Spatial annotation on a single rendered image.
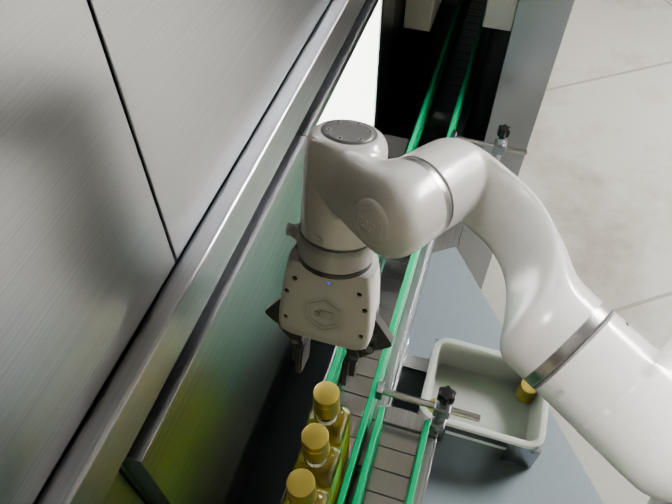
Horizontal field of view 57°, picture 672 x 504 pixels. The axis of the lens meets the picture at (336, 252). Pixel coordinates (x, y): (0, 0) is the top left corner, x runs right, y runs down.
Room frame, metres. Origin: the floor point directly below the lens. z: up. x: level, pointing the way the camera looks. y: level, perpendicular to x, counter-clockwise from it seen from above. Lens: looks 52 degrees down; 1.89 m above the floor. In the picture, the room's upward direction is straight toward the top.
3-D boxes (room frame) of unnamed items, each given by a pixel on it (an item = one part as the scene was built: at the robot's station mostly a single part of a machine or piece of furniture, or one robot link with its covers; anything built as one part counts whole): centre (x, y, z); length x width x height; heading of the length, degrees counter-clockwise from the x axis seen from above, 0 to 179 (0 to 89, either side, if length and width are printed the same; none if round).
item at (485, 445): (0.51, -0.25, 0.79); 0.27 x 0.17 x 0.08; 73
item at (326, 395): (0.34, 0.01, 1.14); 0.04 x 0.04 x 0.04
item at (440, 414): (0.42, -0.15, 0.95); 0.17 x 0.03 x 0.12; 73
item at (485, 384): (0.50, -0.28, 0.80); 0.22 x 0.17 x 0.09; 73
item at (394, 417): (0.43, -0.13, 0.85); 0.09 x 0.04 x 0.07; 73
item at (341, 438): (0.34, 0.01, 0.99); 0.06 x 0.06 x 0.21; 72
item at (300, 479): (0.23, 0.04, 1.14); 0.04 x 0.04 x 0.04
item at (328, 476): (0.29, 0.03, 0.99); 0.06 x 0.06 x 0.21; 72
